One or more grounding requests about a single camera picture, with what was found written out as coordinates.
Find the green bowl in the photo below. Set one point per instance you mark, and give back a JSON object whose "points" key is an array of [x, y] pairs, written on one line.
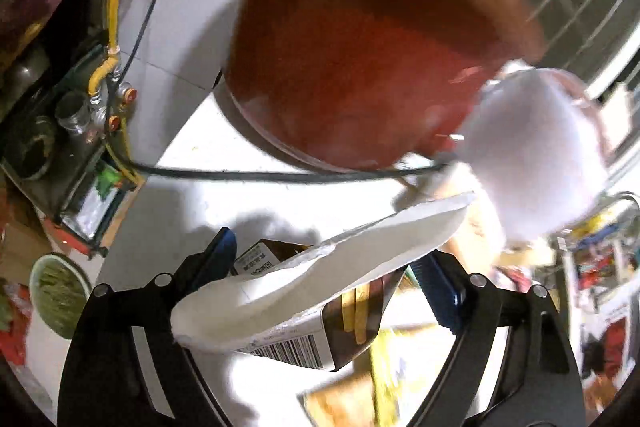
{"points": [[57, 297]]}

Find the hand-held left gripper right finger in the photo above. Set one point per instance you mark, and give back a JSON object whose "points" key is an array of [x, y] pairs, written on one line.
{"points": [[440, 292]]}

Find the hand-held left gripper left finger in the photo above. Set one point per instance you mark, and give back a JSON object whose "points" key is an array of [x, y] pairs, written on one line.
{"points": [[220, 252]]}

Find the white brown milk carton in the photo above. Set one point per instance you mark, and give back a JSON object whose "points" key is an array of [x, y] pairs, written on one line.
{"points": [[300, 287]]}

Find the red clay slow cooker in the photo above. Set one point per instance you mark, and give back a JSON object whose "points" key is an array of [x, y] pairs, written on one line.
{"points": [[360, 37]]}

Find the yellow snack packet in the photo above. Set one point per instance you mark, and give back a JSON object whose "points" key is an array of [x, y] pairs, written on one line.
{"points": [[395, 367]]}

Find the black metal appliance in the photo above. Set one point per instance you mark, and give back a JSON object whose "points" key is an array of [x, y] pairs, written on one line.
{"points": [[85, 197]]}

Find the steel gas valve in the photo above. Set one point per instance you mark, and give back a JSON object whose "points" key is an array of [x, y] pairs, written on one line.
{"points": [[117, 102]]}

